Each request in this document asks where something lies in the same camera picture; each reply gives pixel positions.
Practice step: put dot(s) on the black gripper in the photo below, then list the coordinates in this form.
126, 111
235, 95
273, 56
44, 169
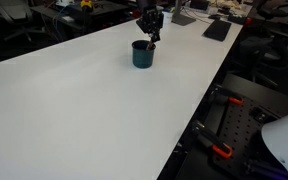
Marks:
149, 20

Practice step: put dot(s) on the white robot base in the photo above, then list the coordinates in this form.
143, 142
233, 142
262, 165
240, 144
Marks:
285, 140

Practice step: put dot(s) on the dark green mug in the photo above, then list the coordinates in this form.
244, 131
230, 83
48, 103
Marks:
142, 58

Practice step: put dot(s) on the white cup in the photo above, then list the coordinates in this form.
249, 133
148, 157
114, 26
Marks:
167, 18

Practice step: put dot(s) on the grey monitor stand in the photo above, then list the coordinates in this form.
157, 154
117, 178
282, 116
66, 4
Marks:
182, 17

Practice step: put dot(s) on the black background desk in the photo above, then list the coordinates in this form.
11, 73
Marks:
94, 15

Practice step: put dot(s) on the black computer mouse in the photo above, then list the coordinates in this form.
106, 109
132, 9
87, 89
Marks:
214, 16

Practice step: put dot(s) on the black keyboard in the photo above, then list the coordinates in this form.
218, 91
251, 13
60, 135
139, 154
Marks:
217, 30

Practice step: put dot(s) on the yellow red button box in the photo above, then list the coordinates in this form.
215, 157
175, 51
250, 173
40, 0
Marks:
86, 4

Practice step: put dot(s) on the small red object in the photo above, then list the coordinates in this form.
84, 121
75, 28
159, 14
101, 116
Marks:
248, 21

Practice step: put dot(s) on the dark office chair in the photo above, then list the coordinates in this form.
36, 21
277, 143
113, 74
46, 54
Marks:
277, 53

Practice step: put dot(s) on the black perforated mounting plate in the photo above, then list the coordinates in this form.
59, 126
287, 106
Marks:
242, 130

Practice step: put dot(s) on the grey office chair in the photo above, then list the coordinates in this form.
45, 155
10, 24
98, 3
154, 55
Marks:
12, 11

